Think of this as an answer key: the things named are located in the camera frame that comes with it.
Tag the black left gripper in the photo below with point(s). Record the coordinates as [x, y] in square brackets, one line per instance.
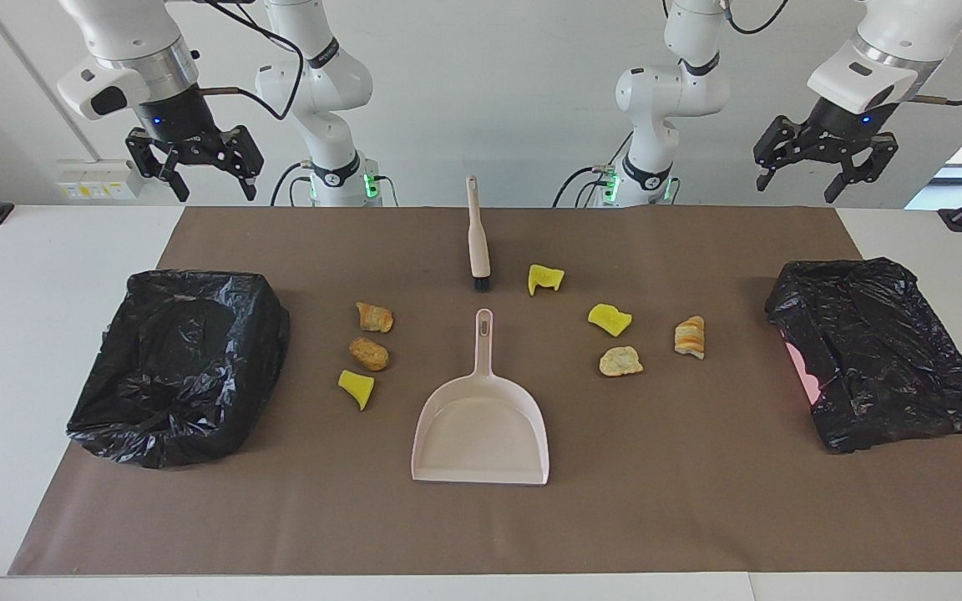
[844, 125]

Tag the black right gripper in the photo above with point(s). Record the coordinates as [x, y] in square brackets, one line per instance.
[176, 113]

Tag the striped croissant piece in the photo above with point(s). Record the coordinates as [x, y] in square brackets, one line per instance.
[690, 336]

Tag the striped golden pastry piece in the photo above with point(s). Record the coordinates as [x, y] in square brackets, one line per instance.
[374, 317]

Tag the brown fried nugget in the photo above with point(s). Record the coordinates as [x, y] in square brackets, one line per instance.
[369, 354]

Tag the yellow sponge piece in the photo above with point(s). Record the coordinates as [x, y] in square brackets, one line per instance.
[545, 279]
[610, 319]
[356, 389]

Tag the beige hand brush black bristles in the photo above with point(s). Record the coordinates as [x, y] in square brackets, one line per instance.
[476, 234]

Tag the pale flaky pastry piece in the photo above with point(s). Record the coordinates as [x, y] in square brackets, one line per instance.
[620, 361]

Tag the beige plastic dustpan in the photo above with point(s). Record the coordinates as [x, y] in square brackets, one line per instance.
[481, 434]

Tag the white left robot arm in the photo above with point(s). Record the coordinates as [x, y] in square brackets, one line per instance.
[656, 92]

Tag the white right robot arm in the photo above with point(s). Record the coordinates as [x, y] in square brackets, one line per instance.
[326, 138]

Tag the black plastic trash bag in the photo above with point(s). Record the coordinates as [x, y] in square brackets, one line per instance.
[882, 351]
[164, 376]

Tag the pink plastic bin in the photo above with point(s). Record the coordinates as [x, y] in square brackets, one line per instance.
[800, 367]

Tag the brown table mat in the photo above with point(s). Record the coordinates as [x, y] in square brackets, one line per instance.
[615, 501]

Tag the white wall socket box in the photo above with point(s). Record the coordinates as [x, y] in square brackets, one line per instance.
[97, 179]

